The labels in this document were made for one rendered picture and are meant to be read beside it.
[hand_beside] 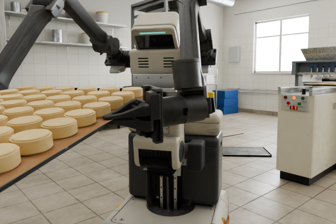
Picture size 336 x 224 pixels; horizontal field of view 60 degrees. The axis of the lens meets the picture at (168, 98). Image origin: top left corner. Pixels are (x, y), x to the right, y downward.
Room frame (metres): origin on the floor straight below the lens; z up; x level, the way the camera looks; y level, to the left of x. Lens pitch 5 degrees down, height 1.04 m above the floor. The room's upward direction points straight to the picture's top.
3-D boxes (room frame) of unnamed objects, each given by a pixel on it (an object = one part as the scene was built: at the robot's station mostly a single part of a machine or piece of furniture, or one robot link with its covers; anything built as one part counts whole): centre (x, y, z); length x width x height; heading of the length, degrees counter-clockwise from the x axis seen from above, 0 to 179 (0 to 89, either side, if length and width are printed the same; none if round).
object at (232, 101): (7.58, -1.50, 0.30); 0.60 x 0.40 x 0.20; 131
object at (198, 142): (1.45, -0.03, 0.61); 0.28 x 0.27 x 0.25; 74
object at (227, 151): (3.76, -1.00, 0.01); 0.60 x 0.40 x 0.03; 87
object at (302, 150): (2.93, -1.44, 0.45); 0.70 x 0.34 x 0.90; 133
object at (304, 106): (2.68, -1.17, 0.77); 0.24 x 0.04 x 0.14; 43
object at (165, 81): (1.34, 0.06, 0.93); 0.28 x 0.16 x 0.22; 74
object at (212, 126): (1.71, -0.04, 0.59); 0.55 x 0.34 x 0.83; 74
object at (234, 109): (7.58, -1.50, 0.10); 0.60 x 0.40 x 0.20; 129
